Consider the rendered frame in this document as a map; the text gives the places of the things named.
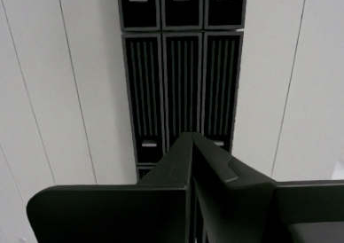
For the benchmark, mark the white rack cabinet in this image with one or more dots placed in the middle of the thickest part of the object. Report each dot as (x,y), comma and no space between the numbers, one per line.
(64,109)

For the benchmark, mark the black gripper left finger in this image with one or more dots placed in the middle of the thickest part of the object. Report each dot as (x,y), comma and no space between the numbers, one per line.
(155,210)

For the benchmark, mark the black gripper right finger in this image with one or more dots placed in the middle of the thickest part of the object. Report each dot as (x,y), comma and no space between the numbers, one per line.
(240,206)

